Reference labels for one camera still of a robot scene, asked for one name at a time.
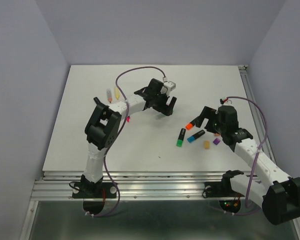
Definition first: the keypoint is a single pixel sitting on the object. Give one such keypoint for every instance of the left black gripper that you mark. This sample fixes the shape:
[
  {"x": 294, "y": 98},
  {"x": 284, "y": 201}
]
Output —
[{"x": 166, "y": 110}]

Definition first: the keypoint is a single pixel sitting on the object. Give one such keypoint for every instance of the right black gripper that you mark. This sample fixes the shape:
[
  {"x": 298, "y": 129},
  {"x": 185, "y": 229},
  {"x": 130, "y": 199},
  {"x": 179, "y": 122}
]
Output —
[{"x": 207, "y": 112}]

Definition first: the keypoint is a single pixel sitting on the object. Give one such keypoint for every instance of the purple highlighter cap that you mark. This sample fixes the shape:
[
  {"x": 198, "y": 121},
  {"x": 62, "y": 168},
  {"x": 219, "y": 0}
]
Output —
[{"x": 216, "y": 141}]

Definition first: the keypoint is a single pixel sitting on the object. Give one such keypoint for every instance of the gold highlighter cap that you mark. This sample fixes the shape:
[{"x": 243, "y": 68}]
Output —
[{"x": 206, "y": 144}]

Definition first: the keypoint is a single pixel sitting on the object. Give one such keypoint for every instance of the blue black highlighter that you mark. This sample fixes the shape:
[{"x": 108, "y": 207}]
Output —
[{"x": 195, "y": 136}]

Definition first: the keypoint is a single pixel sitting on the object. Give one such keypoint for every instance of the yellow pastel highlighter body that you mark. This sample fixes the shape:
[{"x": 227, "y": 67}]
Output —
[{"x": 117, "y": 93}]

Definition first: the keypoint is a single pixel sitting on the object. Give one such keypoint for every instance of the peach pastel highlighter body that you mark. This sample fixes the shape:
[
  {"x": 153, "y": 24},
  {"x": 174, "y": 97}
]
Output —
[{"x": 109, "y": 95}]

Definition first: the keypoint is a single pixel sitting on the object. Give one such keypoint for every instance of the purple black highlighter body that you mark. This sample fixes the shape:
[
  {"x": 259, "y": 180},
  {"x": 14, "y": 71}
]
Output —
[{"x": 96, "y": 100}]

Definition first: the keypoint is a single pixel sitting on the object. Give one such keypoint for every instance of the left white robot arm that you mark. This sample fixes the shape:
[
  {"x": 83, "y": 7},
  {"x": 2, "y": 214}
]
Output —
[{"x": 102, "y": 128}]

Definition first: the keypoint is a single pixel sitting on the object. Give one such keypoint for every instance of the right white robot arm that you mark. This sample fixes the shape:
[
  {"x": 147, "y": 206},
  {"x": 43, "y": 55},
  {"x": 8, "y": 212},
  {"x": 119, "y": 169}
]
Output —
[{"x": 277, "y": 194}]

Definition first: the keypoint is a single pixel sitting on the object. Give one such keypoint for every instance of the orange black highlighter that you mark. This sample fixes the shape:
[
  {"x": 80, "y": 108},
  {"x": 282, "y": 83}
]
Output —
[{"x": 189, "y": 126}]

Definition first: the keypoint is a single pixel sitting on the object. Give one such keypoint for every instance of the green black highlighter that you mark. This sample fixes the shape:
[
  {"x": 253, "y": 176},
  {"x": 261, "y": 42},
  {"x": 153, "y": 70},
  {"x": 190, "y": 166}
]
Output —
[{"x": 181, "y": 137}]

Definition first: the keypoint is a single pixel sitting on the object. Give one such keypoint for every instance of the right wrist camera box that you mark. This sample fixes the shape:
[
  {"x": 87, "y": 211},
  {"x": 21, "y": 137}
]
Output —
[{"x": 226, "y": 102}]

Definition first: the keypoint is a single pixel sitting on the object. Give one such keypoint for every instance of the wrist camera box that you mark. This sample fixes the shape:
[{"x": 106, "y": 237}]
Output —
[
  {"x": 226, "y": 102},
  {"x": 168, "y": 86}
]

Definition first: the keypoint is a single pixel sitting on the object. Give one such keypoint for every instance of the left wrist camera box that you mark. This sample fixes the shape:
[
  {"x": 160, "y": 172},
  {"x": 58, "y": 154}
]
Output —
[{"x": 168, "y": 86}]

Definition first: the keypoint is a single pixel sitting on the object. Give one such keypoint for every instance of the aluminium right side rail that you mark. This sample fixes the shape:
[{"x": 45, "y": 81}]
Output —
[{"x": 256, "y": 114}]

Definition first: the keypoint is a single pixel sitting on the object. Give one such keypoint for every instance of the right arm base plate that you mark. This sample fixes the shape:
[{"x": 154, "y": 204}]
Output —
[{"x": 216, "y": 189}]

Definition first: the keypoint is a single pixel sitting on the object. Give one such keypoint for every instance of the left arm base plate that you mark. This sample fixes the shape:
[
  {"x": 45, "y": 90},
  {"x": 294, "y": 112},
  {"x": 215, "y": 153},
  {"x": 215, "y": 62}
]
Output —
[{"x": 99, "y": 190}]

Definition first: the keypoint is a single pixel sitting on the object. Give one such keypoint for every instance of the aluminium front rail frame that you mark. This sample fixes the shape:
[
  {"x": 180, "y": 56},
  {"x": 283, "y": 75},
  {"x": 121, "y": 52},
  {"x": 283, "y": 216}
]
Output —
[{"x": 154, "y": 205}]

